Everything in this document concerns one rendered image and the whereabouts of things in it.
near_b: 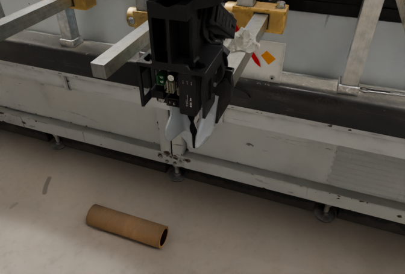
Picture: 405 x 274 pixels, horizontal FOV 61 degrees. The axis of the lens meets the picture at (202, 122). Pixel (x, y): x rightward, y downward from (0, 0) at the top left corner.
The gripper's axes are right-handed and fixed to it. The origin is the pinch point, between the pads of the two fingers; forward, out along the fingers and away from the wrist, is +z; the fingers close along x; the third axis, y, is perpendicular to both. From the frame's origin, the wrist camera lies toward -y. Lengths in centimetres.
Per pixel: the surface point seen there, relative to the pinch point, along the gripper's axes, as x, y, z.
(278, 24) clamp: 4.6, -39.5, -1.5
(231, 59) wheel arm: 0.3, -16.5, -3.4
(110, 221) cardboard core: -45, -31, 76
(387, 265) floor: 52, -50, 83
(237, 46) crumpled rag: 0.2, -20.7, -4.0
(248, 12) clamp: -2.2, -39.6, -3.3
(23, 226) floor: -80, -23, 83
